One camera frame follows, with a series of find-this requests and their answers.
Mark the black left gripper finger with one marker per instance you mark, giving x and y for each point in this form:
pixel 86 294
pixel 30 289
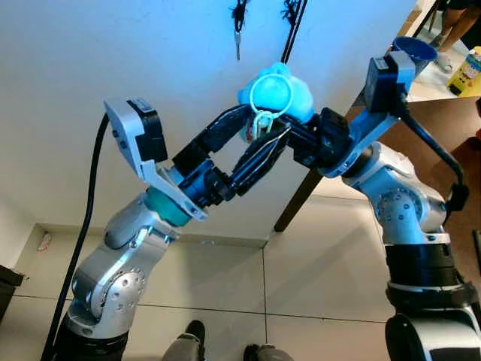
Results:
pixel 255 162
pixel 222 129

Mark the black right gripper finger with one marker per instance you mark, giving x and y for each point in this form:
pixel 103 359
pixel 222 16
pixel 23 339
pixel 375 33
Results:
pixel 296 131
pixel 299 155

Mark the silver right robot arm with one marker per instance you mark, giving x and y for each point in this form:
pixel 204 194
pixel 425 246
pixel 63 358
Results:
pixel 406 210

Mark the silver key on black hook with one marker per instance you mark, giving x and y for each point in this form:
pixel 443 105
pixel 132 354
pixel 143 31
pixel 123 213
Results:
pixel 238 30

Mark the blue plastic bucket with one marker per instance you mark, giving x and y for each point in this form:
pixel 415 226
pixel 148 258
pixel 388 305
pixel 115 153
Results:
pixel 422 53

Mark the brown cardboard box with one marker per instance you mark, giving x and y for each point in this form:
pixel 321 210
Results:
pixel 410 21

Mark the yellow plastic bottle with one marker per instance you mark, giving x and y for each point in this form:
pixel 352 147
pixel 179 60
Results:
pixel 466 75

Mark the person with bare legs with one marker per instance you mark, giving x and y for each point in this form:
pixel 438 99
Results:
pixel 458 26

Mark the grey black robot right leg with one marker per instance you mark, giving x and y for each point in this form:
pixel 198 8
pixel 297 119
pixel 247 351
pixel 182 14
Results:
pixel 270 353

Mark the black bin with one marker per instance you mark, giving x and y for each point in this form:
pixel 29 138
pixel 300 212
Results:
pixel 7 289

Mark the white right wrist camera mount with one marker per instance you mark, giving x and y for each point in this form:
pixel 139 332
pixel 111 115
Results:
pixel 376 124

